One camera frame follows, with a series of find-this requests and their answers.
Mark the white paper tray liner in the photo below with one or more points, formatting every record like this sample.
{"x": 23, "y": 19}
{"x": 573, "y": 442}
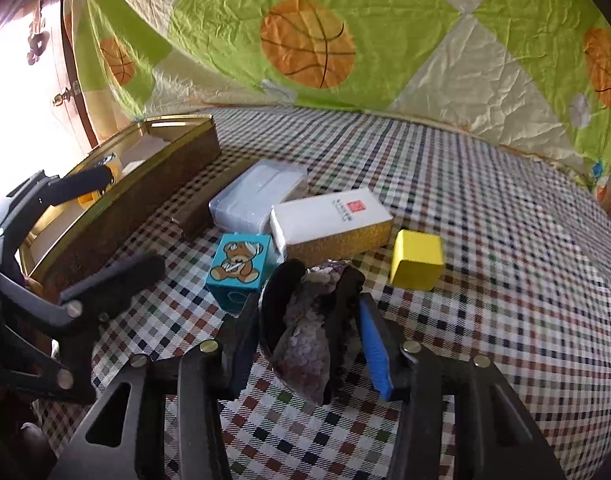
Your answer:
{"x": 122, "y": 156}

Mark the brass door knob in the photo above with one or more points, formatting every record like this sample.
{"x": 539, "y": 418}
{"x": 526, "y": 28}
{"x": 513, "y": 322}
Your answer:
{"x": 67, "y": 95}

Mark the white gold carton box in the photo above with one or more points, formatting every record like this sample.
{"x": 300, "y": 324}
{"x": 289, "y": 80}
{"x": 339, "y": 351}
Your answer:
{"x": 331, "y": 226}

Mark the checkered tablecloth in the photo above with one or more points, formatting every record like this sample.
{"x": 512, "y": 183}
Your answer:
{"x": 527, "y": 278}

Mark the gold metal tin tray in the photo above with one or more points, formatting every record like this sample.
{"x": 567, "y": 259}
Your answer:
{"x": 155, "y": 158}

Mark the dark brown flat bar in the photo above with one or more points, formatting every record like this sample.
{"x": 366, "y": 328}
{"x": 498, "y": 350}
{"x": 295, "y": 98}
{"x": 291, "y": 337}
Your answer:
{"x": 195, "y": 216}

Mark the wooden door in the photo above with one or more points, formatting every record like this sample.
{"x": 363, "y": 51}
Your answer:
{"x": 34, "y": 64}

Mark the yellow face toy block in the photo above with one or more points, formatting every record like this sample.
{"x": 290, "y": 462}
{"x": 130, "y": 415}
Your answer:
{"x": 107, "y": 172}

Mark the green basketball bedsheet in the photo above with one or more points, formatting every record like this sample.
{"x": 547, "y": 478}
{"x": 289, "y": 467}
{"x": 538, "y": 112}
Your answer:
{"x": 533, "y": 76}

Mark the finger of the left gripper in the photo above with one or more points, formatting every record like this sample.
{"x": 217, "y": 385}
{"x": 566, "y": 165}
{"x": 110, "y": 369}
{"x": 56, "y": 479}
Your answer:
{"x": 104, "y": 294}
{"x": 70, "y": 187}

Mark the blue bear toy block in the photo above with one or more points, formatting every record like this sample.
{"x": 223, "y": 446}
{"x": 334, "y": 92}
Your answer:
{"x": 240, "y": 267}

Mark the black floral hair clip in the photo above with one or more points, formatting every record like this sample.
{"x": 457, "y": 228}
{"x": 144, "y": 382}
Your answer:
{"x": 305, "y": 323}

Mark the clear plastic case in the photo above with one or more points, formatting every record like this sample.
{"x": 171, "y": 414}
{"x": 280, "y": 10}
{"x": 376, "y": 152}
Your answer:
{"x": 244, "y": 206}

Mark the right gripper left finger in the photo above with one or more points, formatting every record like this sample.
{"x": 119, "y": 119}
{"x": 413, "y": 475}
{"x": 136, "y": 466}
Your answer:
{"x": 122, "y": 436}

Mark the yellow cube block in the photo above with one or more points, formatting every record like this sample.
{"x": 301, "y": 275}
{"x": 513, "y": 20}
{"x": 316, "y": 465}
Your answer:
{"x": 417, "y": 260}

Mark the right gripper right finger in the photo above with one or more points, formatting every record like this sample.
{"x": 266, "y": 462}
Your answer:
{"x": 496, "y": 436}

